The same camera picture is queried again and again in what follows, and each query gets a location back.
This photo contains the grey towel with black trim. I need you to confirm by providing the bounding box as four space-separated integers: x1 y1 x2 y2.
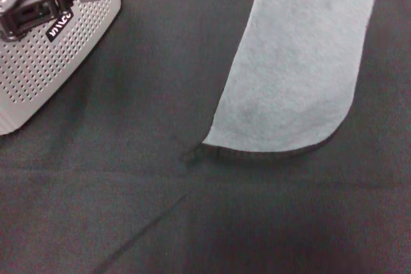
179 0 380 163

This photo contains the grey perforated storage box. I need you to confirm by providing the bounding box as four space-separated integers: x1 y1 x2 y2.
0 0 122 136

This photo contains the black tablecloth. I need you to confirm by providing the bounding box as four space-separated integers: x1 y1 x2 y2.
0 0 411 274

